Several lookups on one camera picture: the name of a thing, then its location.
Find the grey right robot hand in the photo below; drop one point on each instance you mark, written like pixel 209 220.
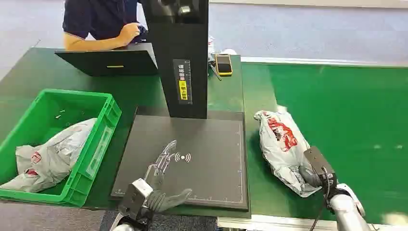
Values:
pixel 317 162

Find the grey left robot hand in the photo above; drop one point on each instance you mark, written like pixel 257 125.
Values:
pixel 165 201

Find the grey parcel bag red print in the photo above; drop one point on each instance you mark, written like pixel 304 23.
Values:
pixel 280 143

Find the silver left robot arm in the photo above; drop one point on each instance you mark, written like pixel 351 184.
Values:
pixel 122 227

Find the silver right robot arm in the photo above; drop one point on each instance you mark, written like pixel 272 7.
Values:
pixel 349 213

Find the green conveyor belt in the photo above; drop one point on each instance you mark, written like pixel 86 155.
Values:
pixel 344 127

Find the green plastic crate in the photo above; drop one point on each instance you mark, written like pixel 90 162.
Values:
pixel 95 150

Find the grey parcel bag small logo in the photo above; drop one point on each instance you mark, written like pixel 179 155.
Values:
pixel 54 159

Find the black yellow warning label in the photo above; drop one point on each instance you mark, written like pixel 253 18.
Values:
pixel 183 82

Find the yellow handheld terminal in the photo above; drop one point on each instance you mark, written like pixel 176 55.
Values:
pixel 223 64

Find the black pen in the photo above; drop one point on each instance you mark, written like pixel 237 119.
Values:
pixel 215 72

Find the black tilted monitor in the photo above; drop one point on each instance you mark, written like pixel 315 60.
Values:
pixel 111 62

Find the black scanner column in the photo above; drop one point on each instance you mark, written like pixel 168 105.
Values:
pixel 188 38

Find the person's hand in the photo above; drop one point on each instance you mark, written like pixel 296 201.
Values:
pixel 130 32

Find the person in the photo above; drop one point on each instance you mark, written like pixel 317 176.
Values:
pixel 98 16

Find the black scanner base plate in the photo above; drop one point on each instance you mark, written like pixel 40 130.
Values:
pixel 204 172

